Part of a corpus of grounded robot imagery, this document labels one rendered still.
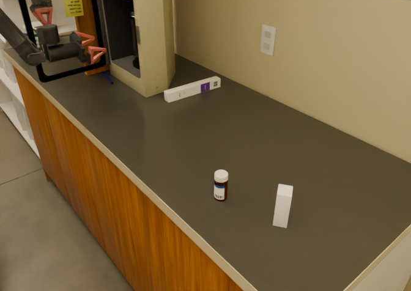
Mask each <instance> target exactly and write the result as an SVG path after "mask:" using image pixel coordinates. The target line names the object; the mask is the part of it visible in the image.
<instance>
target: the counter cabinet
mask: <svg viewBox="0 0 411 291"><path fill-rule="evenodd" d="M13 69H14V72H15V76H16V78H17V82H18V85H19V88H20V92H21V96H22V98H23V102H24V106H25V108H26V112H27V115H28V119H29V123H30V125H31V129H32V132H33V135H34V139H35V143H36V145H37V149H38V152H39V155H40V159H41V162H42V166H43V170H44V172H45V176H46V179H47V181H50V180H52V181H53V182H54V183H55V185H56V186H57V187H58V188H59V190H60V191H61V193H62V194H63V195H64V197H65V198H66V199H67V201H68V202H69V204H70V205H71V206H72V207H73V209H74V210H75V211H76V213H77V214H78V216H79V217H80V218H81V220H82V221H83V223H84V224H85V225H86V226H87V228H88V229H89V230H90V232H91V233H92V234H93V236H94V237H95V238H96V240H97V241H98V242H99V244H100V245H101V247H102V248H103V249H104V250H105V252H106V253H107V255H108V256H109V257H110V259H111V260H112V261H113V262H114V264H115V266H116V267H117V268H118V269H119V271H120V272H121V273H122V275H123V276H124V278H125V279H126V280H127V281H128V283H129V284H130V285H131V287H132V288H133V290H134V291H243V290H242V289H241V288H240V287H239V286H238V285H237V284H236V283H235V282H234V281H233V280H232V279H231V278H230V277H229V276H228V275H227V274H226V273H225V272H224V271H223V270H222V269H221V268H220V267H219V266H218V265H217V264H216V263H215V262H214V261H213V260H212V259H211V258H210V257H209V256H208V255H207V254H206V253H205V252H204V251H203V250H202V249H201V248H200V247H199V246H198V245H197V244H196V243H195V242H194V241H193V240H192V239H190V238H189V237H188V236H187V235H186V234H185V233H184V232H183V231H182V230H181V229H180V228H179V227H178V226H177V225H176V224H175V223H174V222H173V221H172V220H171V219H170V218H169V217H168V216H167V215H166V214H165V213H164V212H163V211H161V210H160V209H159V208H158V207H157V206H156V205H155V204H154V203H153V202H152V201H151V200H150V199H149V198H148V197H147V196H146V195H145V194H144V193H143V192H142V191H141V190H140V189H139V188H138V187H137V186H136V185H135V184H134V183H133V182H132V181H131V180H130V179H129V178H128V177H127V176H126V175H125V174H124V173H123V172H122V171H121V170H120V169H119V168H118V167H117V166H116V165H115V164H114V163H113V162H112V161H111V160H110V159H109V158H108V157H107V156H106V155H104V154H103V153H102V152H101V151H100V150H99V149H98V148H97V147H96V146H95V145H94V144H93V143H92V142H91V141H90V140H89V139H88V138H87V137H86V136H85V135H84V134H83V133H82V132H81V131H80V130H79V129H78V128H77V127H76V126H74V124H72V123H71V121H69V120H68V118H66V116H64V115H63V113H61V112H60V110H58V109H57V107H55V105H53V104H52V102H50V101H49V99H47V98H46V97H45V96H44V95H43V94H42V93H41V92H40V91H39V90H38V89H37V88H36V87H35V86H34V85H33V84H32V83H31V82H30V81H29V80H28V79H27V78H26V77H25V76H24V75H23V74H22V73H21V72H20V71H19V70H18V69H16V68H15V67H14V66H13ZM410 275H411V232H410V233H409V234H408V236H406V238H405V239H403V241H402V242H400V244H398V245H397V247H395V249H394V250H392V252H391V253H389V255H387V256H386V258H384V260H383V261H381V263H379V264H378V266H376V267H375V269H373V271H372V272H370V274H368V275H367V277H365V278H364V280H362V281H361V283H359V285H357V286H356V288H355V289H354V290H353V291H404V288H405V286H406V284H407V282H408V280H409V278H410Z"/></svg>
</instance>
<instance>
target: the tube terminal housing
mask: <svg viewBox="0 0 411 291"><path fill-rule="evenodd" d="M102 6H103V1H102ZM133 7H134V13H135V25H136V26H139V36H140V43H141V44H138V55H139V67H140V74H141V77H140V78H137V77H136V76H134V75H132V74H131V73H129V72H128V71H126V70H124V69H123V68H121V67H119V66H118V65H116V64H115V63H113V62H112V60H111V56H110V51H109V56H110V60H111V65H110V64H109V70H110V74H111V75H113V76H114V77H116V78H117V79H119V80H120V81H122V82H123V83H125V84H126V85H128V86H129V87H131V88H132V89H134V90H135V91H137V92H139V93H140V94H141V95H143V96H145V97H146V98H147V97H150V96H153V95H156V94H159V93H162V92H164V90H168V89H169V87H170V85H171V82H172V79H173V77H174V75H175V73H176V65H175V51H174V25H173V12H172V0H133ZM103 14H104V9H103ZM104 19H105V14H104ZM105 27H106V21H105ZM106 34H107V30H106ZM107 39H108V35H107ZM108 48H109V43H108Z"/></svg>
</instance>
